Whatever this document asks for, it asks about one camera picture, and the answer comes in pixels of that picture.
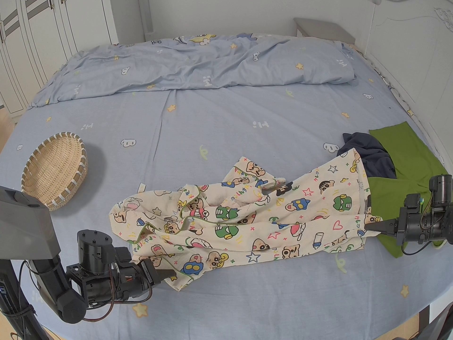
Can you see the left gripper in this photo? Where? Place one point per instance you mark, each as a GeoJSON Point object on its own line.
{"type": "Point", "coordinates": [138, 278]}

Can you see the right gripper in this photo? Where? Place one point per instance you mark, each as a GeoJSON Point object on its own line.
{"type": "Point", "coordinates": [414, 227]}

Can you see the white printed pyjama top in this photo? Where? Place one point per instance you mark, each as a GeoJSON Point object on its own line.
{"type": "Point", "coordinates": [247, 218]}

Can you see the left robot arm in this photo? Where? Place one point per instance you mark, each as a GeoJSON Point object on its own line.
{"type": "Point", "coordinates": [35, 225]}

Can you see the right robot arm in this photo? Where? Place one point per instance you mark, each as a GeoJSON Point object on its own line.
{"type": "Point", "coordinates": [442, 189]}

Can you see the dark blue garment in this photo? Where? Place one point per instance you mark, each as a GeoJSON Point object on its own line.
{"type": "Point", "coordinates": [371, 158]}

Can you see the round woven basket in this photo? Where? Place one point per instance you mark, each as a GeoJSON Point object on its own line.
{"type": "Point", "coordinates": [53, 168]}

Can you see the bed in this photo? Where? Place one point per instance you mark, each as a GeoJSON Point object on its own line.
{"type": "Point", "coordinates": [230, 129]}

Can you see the green shorts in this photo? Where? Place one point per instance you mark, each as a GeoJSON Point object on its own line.
{"type": "Point", "coordinates": [407, 147]}

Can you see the grey bedside table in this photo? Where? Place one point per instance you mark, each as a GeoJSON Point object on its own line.
{"type": "Point", "coordinates": [318, 28]}

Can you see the pale blue quilt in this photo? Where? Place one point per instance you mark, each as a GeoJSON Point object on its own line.
{"type": "Point", "coordinates": [177, 66]}

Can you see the white wardrobe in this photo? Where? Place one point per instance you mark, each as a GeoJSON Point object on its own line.
{"type": "Point", "coordinates": [35, 30]}

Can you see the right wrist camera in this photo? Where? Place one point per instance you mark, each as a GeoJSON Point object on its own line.
{"type": "Point", "coordinates": [412, 202]}

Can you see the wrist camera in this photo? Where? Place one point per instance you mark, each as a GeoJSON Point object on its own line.
{"type": "Point", "coordinates": [412, 202]}
{"type": "Point", "coordinates": [122, 255]}

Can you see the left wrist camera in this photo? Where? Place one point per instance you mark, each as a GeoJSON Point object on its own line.
{"type": "Point", "coordinates": [122, 255]}

